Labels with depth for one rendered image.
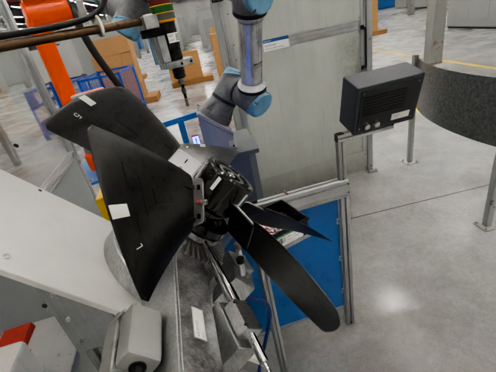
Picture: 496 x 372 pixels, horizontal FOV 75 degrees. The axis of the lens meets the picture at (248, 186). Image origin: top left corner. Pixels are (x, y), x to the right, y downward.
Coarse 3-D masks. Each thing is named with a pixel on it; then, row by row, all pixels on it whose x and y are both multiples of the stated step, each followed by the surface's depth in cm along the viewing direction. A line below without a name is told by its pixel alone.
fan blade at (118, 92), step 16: (80, 96) 69; (96, 96) 71; (112, 96) 73; (128, 96) 75; (64, 112) 65; (80, 112) 66; (96, 112) 68; (112, 112) 69; (128, 112) 71; (144, 112) 73; (48, 128) 61; (64, 128) 63; (80, 128) 65; (112, 128) 67; (128, 128) 69; (144, 128) 70; (160, 128) 72; (80, 144) 63; (144, 144) 68; (160, 144) 70; (176, 144) 71
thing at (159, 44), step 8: (144, 16) 59; (152, 16) 60; (144, 24) 59; (152, 24) 60; (144, 32) 61; (152, 32) 60; (160, 32) 61; (152, 40) 63; (160, 40) 62; (152, 48) 64; (160, 48) 62; (160, 56) 63; (168, 56) 64; (160, 64) 65; (168, 64) 64; (176, 64) 64; (184, 64) 65
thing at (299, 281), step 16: (256, 224) 62; (256, 240) 65; (272, 240) 58; (256, 256) 67; (272, 256) 62; (288, 256) 55; (272, 272) 66; (288, 272) 60; (304, 272) 52; (288, 288) 64; (304, 288) 57; (320, 288) 48; (304, 304) 62; (320, 304) 54; (320, 320) 60; (336, 320) 52
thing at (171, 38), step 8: (160, 24) 62; (168, 24) 62; (168, 32) 63; (176, 32) 64; (168, 40) 63; (176, 40) 64; (168, 48) 64; (176, 48) 65; (176, 56) 65; (176, 72) 67; (184, 72) 68
